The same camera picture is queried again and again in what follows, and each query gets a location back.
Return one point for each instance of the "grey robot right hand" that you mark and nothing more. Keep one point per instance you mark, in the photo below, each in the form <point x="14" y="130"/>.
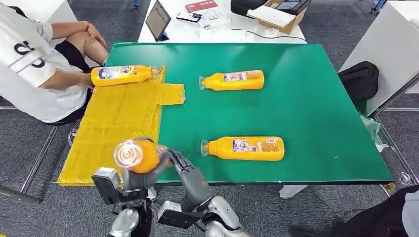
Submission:
<point x="194" y="184"/>

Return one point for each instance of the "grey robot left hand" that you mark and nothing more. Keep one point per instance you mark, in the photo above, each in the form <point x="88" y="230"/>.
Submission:
<point x="140" y="181"/>

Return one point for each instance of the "person's right hand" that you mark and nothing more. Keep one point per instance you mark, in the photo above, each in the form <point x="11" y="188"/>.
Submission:
<point x="87" y="80"/>

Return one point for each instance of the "person's left hand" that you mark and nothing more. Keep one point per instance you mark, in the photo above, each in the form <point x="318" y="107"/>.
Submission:
<point x="96" y="35"/>

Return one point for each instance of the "orange drink bottle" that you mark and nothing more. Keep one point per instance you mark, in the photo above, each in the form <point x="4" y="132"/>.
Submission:
<point x="235" y="80"/>
<point x="245" y="149"/>
<point x="144" y="157"/>
<point x="121" y="76"/>

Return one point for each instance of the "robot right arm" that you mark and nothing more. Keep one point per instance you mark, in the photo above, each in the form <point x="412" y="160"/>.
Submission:
<point x="226" y="212"/>

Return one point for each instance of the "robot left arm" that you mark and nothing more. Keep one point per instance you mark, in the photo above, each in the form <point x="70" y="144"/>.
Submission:
<point x="127" y="222"/>

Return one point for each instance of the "yellow plastic sheet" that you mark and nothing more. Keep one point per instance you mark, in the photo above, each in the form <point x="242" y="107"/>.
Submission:
<point x="114" y="130"/>

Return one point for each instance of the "person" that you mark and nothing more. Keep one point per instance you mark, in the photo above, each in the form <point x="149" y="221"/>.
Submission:
<point x="370" y="219"/>
<point x="26" y="81"/>

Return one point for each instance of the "white block table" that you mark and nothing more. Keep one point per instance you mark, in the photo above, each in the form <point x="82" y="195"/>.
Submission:
<point x="39" y="9"/>

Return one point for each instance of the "black tablet on stand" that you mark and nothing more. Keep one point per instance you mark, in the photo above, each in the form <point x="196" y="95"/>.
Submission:
<point x="157" y="19"/>

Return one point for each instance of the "black smartphone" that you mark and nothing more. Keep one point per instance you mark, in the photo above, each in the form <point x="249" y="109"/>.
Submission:
<point x="188" y="17"/>

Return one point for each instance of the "red booklet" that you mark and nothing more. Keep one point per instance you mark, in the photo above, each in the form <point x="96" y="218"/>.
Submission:
<point x="201" y="5"/>

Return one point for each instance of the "white paper sheets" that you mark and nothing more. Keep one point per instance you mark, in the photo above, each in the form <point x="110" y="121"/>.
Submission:
<point x="214" y="18"/>

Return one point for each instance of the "green table mat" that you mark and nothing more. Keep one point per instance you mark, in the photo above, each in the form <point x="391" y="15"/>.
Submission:
<point x="294" y="114"/>

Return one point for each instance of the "black case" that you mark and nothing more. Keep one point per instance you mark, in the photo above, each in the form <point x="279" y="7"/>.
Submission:
<point x="244" y="7"/>

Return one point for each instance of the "white paper pad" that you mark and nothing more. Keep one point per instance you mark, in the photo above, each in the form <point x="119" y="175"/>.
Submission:
<point x="271" y="16"/>

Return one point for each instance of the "cardboard box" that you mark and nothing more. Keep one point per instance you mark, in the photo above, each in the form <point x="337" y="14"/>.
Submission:
<point x="289" y="24"/>

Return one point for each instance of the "pale plastic bag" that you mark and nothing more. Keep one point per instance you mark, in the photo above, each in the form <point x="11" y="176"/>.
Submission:
<point x="373" y="130"/>

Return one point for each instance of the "black backpack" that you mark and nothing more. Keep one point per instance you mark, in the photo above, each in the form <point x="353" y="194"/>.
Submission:
<point x="358" y="81"/>

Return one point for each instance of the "black payment terminal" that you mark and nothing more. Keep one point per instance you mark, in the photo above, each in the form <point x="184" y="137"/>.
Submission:
<point x="291" y="6"/>

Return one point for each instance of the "white cabinet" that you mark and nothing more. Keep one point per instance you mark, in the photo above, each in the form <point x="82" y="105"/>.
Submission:
<point x="383" y="49"/>

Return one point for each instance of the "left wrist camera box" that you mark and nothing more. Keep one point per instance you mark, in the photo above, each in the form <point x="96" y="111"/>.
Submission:
<point x="106" y="181"/>

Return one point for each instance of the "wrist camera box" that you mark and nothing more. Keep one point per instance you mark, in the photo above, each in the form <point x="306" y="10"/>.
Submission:
<point x="106" y="181"/>
<point x="178" y="217"/>

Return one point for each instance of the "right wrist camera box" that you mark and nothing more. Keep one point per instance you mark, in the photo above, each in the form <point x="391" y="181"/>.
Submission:
<point x="178" y="217"/>

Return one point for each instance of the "steel chair frame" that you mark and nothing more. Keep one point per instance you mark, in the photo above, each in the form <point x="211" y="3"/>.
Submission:
<point x="36" y="163"/>

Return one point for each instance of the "steel table frame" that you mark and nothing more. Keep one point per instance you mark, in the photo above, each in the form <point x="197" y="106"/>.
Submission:
<point x="396" y="95"/>

